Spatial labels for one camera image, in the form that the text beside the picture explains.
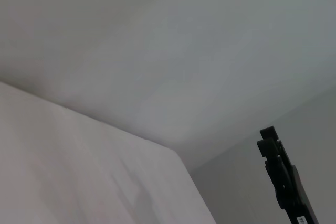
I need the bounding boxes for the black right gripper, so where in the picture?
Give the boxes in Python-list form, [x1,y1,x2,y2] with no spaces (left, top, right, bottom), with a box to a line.
[256,125,320,224]

